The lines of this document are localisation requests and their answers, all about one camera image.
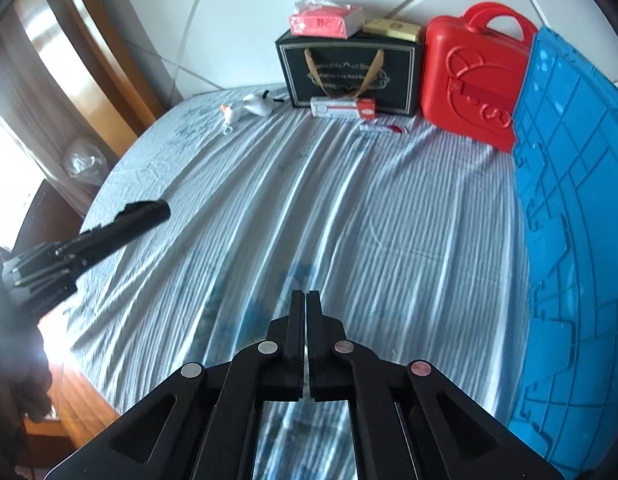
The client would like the pink tissue pack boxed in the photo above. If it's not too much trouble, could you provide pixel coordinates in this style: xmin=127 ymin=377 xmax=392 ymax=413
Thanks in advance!
xmin=289 ymin=0 xmax=366 ymax=41

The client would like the red toy suitcase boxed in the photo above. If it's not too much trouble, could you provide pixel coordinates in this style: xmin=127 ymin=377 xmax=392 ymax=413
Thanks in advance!
xmin=420 ymin=2 xmax=540 ymax=153

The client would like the black gift bag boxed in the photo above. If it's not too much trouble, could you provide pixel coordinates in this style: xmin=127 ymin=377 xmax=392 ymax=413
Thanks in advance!
xmin=275 ymin=30 xmax=424 ymax=115

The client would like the blue plastic storage container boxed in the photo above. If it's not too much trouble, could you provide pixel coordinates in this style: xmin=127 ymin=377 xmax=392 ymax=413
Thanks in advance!
xmin=506 ymin=25 xmax=618 ymax=480

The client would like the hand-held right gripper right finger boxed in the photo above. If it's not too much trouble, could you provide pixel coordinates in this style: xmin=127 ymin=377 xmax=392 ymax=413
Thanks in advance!
xmin=306 ymin=290 xmax=564 ymax=480

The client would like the small white plush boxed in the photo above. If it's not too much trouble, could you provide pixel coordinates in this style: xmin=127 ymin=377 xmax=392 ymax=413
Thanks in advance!
xmin=221 ymin=89 xmax=286 ymax=133

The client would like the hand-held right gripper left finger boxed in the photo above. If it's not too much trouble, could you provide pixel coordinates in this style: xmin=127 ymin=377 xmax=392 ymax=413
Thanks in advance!
xmin=46 ymin=289 xmax=307 ymax=480

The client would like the white padded headboard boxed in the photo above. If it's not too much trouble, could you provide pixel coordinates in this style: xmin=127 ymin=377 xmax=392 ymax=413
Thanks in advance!
xmin=102 ymin=0 xmax=618 ymax=111

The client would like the clear plastic bag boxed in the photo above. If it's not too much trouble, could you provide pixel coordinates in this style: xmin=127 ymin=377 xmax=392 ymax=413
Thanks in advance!
xmin=63 ymin=137 xmax=107 ymax=178

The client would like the wooden headboard frame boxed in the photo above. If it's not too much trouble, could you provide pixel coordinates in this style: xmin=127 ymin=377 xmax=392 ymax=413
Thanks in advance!
xmin=14 ymin=0 xmax=185 ymax=201

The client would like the small red white packet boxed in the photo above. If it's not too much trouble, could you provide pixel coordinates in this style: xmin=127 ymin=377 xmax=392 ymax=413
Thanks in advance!
xmin=359 ymin=121 xmax=410 ymax=136

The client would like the red white flat box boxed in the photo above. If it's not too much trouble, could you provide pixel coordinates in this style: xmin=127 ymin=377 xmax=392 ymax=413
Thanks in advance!
xmin=310 ymin=96 xmax=377 ymax=120

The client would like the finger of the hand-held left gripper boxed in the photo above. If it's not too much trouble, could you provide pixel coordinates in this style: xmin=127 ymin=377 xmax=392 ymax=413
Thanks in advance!
xmin=54 ymin=199 xmax=171 ymax=271

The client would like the small gold box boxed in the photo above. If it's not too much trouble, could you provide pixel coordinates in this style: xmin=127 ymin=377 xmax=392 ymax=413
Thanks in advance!
xmin=361 ymin=17 xmax=424 ymax=43

